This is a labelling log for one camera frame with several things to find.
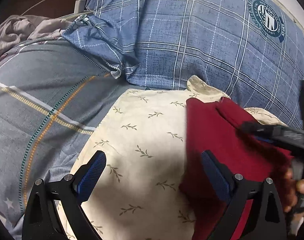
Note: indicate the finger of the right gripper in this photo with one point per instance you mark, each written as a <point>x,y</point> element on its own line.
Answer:
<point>281,136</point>

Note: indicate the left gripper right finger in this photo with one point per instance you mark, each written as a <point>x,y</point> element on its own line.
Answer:
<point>266,218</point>

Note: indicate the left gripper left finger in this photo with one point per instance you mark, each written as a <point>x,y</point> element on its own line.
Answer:
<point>41,219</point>

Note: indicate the person's right hand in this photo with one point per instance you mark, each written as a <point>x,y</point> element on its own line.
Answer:
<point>289,190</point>

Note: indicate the cream leaf-print quilt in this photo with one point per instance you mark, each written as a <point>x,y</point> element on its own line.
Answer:
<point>154,185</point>

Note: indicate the blue plaid pillow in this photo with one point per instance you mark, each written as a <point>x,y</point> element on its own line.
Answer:
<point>250,49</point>

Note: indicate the grey plaid bed sheet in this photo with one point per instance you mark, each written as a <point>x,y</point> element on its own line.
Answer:
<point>52,98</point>

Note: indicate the grey crumpled cloth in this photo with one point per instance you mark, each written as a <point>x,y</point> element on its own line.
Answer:
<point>16,29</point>

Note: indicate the white charger with cable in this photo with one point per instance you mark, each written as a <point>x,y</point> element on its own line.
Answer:
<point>79,7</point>

